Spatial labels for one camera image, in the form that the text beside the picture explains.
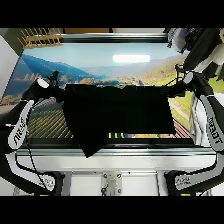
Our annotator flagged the black garment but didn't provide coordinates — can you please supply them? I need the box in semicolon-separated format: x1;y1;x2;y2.
61;83;177;159

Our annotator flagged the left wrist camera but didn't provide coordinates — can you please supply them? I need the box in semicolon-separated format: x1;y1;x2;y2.
48;70;61;88

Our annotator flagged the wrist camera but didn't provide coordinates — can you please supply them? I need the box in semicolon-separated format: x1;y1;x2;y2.
48;70;61;88
174;63;187;84

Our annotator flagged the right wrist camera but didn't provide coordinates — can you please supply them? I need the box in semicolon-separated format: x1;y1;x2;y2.
174;63;187;84

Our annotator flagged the black cable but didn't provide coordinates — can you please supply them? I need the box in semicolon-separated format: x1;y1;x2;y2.
25;109;48;192

